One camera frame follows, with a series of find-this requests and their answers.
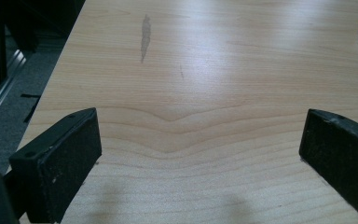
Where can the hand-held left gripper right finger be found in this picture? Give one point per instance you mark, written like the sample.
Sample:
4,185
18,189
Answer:
341,158

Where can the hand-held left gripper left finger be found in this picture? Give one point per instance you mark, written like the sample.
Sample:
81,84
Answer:
59,168

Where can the metal floor rail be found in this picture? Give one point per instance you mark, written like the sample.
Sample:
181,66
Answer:
0,90

